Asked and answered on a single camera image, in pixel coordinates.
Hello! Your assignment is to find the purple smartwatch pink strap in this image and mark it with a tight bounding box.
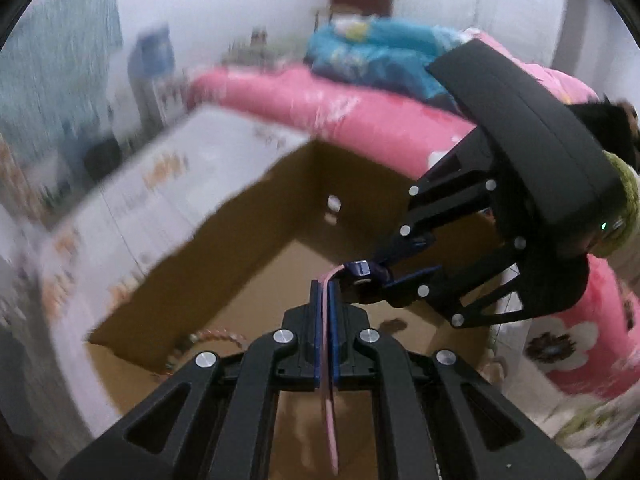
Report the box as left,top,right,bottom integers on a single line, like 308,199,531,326
319,259,384,476

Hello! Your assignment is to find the colourful bead bracelet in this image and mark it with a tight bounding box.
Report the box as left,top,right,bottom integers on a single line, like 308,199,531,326
162,326,252,376

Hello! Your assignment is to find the brown cardboard box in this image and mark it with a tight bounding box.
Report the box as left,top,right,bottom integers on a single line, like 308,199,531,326
37,104,501,480

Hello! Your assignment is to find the green fuzzy sleeve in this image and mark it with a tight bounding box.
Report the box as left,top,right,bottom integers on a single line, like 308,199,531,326
591,151,639,259

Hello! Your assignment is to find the pink quilt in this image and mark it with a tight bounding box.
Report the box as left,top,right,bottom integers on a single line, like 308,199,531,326
462,28,599,105

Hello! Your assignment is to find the pink floral bed sheet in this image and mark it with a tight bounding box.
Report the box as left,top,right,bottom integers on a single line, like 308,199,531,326
186,65,639,399

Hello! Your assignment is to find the blue patterned blanket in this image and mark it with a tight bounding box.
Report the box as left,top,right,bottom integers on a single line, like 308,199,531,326
305,16,472,113

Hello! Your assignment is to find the white water dispenser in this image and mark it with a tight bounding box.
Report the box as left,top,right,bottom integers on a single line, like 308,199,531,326
131,73,189,130

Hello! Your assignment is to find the blue water dispenser bottle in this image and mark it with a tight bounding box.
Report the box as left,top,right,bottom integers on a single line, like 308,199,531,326
128,24,176,86

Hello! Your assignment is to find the teal patterned wall cloth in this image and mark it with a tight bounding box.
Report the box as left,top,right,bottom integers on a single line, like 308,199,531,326
1,0,122,162

